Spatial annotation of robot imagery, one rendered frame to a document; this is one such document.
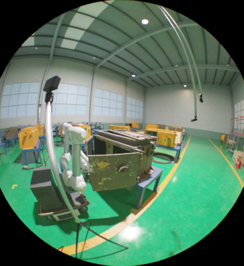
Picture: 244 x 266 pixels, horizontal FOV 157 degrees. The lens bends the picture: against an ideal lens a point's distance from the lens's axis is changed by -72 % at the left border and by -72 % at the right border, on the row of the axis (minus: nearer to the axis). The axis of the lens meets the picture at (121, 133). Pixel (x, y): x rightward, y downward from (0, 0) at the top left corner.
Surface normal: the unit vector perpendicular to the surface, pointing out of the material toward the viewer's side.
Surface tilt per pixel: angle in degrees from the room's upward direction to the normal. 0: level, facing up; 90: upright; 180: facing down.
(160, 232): 0
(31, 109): 90
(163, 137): 90
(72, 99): 90
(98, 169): 90
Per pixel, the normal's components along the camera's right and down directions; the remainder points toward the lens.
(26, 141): 0.69, 0.13
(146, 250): 0.04, -0.99
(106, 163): 0.29, 0.15
